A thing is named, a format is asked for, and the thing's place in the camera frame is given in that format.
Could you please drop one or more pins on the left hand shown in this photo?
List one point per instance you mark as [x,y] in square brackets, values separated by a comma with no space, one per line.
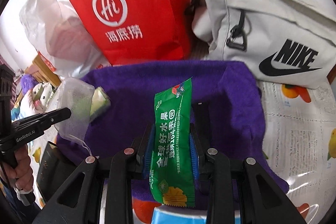
[20,177]

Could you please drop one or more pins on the grey Nike waist bag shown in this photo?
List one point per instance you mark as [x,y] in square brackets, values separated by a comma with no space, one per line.
[280,41]

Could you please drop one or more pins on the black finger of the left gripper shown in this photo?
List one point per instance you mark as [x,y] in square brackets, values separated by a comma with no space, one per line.
[26,130]

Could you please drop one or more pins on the wooden chair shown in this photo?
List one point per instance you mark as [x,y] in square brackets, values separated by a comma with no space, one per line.
[43,74]

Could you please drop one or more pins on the red paper shopping bag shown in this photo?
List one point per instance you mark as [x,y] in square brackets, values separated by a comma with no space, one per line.
[137,31]

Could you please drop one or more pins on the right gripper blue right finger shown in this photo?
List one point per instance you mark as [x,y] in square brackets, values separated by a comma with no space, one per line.
[194,156]

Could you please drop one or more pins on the purple towel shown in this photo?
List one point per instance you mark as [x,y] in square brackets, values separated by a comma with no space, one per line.
[221,96]

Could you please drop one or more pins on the blue cardboard box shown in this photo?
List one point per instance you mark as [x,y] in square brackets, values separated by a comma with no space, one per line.
[178,215]

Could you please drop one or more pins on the green tissue packet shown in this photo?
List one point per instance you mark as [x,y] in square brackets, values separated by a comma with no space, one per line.
[100,103]

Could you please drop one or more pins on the dark green gold tin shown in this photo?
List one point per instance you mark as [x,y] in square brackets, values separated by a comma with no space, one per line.
[54,169]

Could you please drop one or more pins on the white mesh pouch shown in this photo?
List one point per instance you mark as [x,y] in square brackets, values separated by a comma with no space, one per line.
[75,95]

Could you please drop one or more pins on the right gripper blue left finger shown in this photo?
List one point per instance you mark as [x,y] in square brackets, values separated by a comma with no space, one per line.
[150,138]

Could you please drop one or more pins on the green snack packet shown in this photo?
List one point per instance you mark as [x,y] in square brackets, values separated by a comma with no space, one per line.
[171,178]

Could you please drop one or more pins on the white Miniso plastic bag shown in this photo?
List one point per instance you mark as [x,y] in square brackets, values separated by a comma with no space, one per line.
[60,38]

